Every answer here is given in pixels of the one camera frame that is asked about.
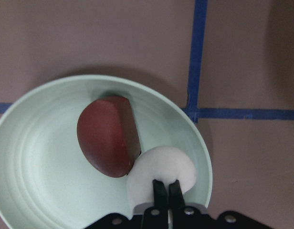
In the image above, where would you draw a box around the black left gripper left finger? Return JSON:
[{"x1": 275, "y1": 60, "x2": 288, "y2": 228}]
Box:
[{"x1": 141, "y1": 179, "x2": 168, "y2": 229}]

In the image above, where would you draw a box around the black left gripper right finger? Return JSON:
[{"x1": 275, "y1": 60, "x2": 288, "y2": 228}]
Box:
[{"x1": 168, "y1": 180, "x2": 185, "y2": 229}]

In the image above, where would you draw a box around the white bun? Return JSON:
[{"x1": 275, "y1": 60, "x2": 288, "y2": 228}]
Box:
[{"x1": 126, "y1": 146, "x2": 197, "y2": 211}]

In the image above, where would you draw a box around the brown bun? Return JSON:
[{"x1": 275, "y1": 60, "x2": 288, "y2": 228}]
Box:
[{"x1": 77, "y1": 95, "x2": 141, "y2": 177}]

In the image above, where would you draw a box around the pale green plate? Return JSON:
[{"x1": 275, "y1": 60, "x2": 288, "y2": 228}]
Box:
[{"x1": 0, "y1": 75, "x2": 212, "y2": 229}]

